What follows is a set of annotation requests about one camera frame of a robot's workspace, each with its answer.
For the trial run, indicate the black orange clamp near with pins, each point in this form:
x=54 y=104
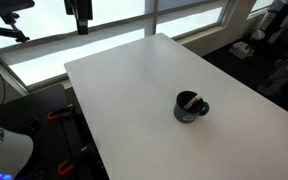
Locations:
x=68 y=165

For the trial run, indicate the black orange clamp far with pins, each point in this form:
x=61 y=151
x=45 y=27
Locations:
x=61 y=113

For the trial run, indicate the white device on floor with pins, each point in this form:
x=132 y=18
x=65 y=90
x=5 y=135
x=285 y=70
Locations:
x=241 y=50

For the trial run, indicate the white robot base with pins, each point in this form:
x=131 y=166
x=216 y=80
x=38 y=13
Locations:
x=15 y=151

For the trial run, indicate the red and white marker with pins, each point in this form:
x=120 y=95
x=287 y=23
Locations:
x=195 y=101

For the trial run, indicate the black orange clamp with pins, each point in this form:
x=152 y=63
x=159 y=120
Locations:
x=61 y=113
x=68 y=165

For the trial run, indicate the black perforated mounting board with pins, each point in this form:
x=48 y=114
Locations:
x=54 y=141

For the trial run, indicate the dark blue ceramic mug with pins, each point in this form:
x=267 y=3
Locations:
x=189 y=116

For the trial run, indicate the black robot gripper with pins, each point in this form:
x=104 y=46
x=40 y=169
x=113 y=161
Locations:
x=82 y=10

